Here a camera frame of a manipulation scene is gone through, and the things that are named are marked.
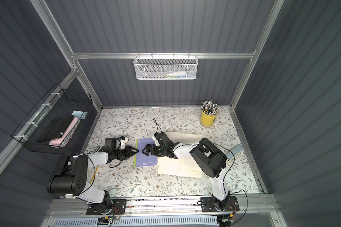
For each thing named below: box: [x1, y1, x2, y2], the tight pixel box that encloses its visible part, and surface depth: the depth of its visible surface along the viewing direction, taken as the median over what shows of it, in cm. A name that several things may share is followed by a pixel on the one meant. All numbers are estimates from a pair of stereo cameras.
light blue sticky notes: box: [71, 110, 84, 119], surface depth 83 cm
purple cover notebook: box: [133, 138, 158, 168], surface depth 91 cm
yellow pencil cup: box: [200, 109, 218, 128], surface depth 101 cm
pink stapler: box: [48, 116, 79, 147], surface depth 66 cm
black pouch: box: [36, 116, 75, 144], surface depth 68 cm
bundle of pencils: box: [200, 99, 220, 116], surface depth 98 cm
